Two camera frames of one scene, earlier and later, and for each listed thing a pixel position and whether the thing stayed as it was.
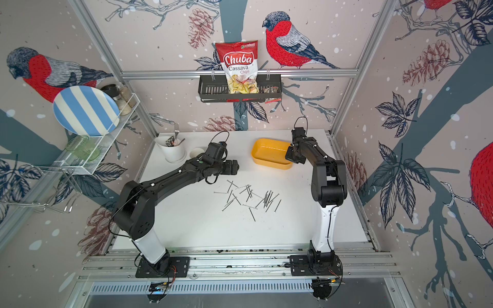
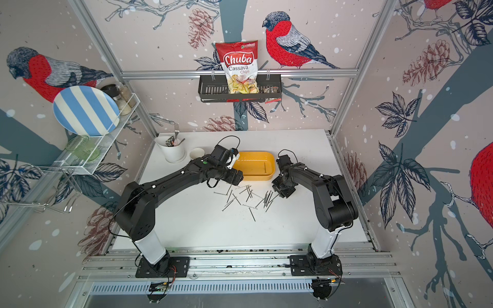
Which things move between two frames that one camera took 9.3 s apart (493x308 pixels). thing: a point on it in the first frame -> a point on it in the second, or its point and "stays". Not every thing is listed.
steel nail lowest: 251,211 stays
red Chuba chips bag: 240,61 stays
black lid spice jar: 114,90 stays
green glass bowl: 82,146 stays
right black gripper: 300,160 -> 285,194
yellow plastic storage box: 271,153 -> 255,166
